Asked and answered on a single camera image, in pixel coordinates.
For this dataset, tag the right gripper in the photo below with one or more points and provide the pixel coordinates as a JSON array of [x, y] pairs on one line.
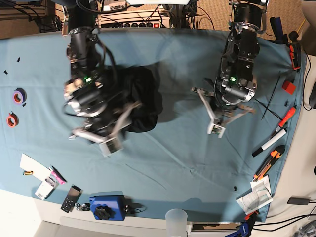
[[105, 123]]

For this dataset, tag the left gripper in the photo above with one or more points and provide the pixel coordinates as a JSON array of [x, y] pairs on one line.
[[220, 114]]

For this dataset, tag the black t-shirt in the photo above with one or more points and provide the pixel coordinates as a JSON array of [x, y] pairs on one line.
[[137, 84]]

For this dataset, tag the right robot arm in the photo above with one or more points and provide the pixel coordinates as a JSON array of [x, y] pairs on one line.
[[94, 92]]

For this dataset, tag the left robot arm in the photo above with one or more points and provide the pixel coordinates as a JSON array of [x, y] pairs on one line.
[[235, 82]]

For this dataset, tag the black zip tie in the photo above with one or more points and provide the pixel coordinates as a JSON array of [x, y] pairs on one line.
[[270, 99]]

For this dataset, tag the orange cube block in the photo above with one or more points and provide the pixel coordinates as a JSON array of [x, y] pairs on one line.
[[289, 86]]

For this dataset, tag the white black marker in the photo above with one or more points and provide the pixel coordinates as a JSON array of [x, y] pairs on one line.
[[270, 142]]

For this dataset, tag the pink marker pen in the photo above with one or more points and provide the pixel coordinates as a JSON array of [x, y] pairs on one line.
[[57, 175]]

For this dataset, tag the black remote control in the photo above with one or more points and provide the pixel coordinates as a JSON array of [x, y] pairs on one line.
[[71, 199]]

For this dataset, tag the orange black utility knife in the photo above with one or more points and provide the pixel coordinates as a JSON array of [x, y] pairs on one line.
[[269, 161]]

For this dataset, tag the blue plastic box device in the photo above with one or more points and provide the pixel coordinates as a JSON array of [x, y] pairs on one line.
[[109, 207]]

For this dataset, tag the white paper sheet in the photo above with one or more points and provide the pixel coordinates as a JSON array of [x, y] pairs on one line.
[[39, 171]]

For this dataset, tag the teal table cloth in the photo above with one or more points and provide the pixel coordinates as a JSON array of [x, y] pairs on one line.
[[175, 165]]

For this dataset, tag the white packet with label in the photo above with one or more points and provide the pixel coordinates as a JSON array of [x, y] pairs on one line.
[[46, 187]]

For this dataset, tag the orange black clamp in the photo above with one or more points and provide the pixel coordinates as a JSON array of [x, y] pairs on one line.
[[295, 50]]

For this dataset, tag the purple tape roll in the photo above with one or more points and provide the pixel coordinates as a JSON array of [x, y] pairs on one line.
[[19, 96]]

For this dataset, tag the red tape roll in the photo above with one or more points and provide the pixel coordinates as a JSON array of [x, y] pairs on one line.
[[12, 120]]

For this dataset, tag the black power strip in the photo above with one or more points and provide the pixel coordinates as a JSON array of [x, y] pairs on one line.
[[132, 25]]

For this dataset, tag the translucent plastic cup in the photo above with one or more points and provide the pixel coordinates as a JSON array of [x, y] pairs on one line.
[[176, 223]]

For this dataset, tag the black small adapter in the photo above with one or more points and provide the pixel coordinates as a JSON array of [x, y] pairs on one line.
[[298, 201]]

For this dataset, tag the blue bar clamp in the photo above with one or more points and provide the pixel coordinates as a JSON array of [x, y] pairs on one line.
[[244, 230]]

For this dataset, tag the red handled screwdriver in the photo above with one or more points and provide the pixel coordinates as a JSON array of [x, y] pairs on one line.
[[286, 118]]

